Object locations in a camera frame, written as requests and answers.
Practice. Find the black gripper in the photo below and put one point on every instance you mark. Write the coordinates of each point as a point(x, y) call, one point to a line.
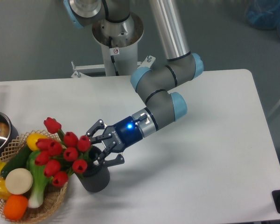
point(115, 138)

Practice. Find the red tulip bouquet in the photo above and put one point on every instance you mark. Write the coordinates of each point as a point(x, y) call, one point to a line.
point(70, 155)

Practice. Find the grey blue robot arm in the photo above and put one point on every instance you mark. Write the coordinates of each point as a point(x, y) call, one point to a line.
point(154, 87)

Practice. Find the dark grey ribbed vase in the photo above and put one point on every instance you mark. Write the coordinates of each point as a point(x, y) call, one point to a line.
point(96, 177)

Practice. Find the yellow squash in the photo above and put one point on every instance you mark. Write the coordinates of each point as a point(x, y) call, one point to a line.
point(32, 140)

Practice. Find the woven wicker basket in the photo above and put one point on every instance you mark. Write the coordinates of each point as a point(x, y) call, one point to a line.
point(53, 197)

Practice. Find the green bok choy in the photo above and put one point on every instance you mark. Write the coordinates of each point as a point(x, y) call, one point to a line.
point(40, 181)

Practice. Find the green cucumber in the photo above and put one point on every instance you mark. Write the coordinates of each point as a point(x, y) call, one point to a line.
point(18, 161)

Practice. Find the cream round radish slice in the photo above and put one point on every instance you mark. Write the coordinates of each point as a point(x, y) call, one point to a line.
point(19, 181)

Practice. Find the orange fruit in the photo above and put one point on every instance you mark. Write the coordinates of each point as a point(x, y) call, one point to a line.
point(15, 207)

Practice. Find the yellow bell pepper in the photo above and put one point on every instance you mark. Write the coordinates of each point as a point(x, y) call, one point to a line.
point(4, 193)

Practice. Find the blue plastic bag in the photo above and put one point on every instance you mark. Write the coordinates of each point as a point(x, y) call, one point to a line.
point(264, 14)

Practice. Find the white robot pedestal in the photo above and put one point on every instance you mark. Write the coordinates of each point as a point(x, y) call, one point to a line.
point(119, 46)

